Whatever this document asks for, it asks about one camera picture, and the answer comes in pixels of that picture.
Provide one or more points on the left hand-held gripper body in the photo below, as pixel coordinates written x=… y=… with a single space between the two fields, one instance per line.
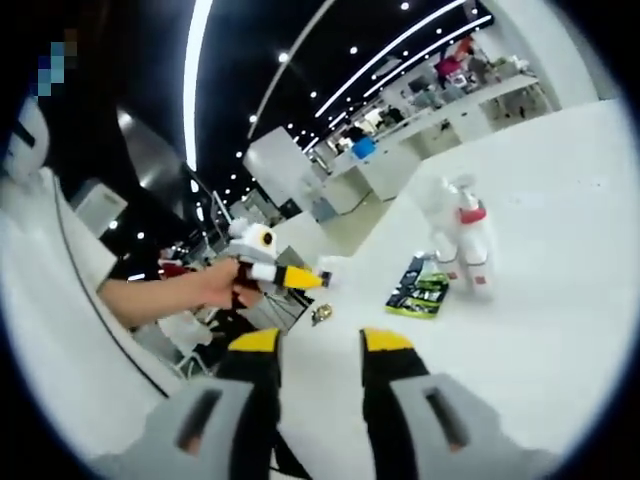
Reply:
x=250 y=250

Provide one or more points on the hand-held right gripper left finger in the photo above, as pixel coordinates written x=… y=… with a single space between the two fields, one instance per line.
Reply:
x=245 y=425

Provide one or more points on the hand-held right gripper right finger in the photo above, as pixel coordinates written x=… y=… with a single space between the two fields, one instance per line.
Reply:
x=395 y=425

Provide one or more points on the green printed packet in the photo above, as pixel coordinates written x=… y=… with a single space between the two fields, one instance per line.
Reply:
x=417 y=295

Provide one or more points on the large white skincare tube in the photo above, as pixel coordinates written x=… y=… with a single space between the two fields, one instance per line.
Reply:
x=435 y=210

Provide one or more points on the white skincare bottle red collar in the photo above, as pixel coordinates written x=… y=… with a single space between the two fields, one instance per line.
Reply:
x=475 y=240

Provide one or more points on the person's left hand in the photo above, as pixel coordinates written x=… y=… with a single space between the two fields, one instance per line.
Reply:
x=220 y=282

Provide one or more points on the gold foil wrapper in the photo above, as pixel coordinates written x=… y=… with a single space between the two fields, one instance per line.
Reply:
x=322 y=315

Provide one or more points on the white square pillar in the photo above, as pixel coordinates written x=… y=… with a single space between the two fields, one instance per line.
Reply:
x=280 y=170

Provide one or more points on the white metal chair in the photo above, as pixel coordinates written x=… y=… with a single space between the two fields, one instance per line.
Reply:
x=190 y=345

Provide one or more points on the long white counter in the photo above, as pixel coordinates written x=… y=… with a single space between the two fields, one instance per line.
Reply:
x=385 y=175

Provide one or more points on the blue bin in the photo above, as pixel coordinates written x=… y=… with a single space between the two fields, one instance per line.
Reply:
x=363 y=149

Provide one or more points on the white ceiling unit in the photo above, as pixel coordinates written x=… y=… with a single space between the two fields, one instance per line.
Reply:
x=100 y=207

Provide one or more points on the curved ceiling light strip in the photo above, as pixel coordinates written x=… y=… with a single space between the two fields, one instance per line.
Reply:
x=191 y=90

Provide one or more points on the person in white shirt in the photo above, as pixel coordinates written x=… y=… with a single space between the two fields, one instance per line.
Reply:
x=60 y=350

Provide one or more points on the magenta display sign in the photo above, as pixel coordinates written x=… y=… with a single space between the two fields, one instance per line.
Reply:
x=445 y=66

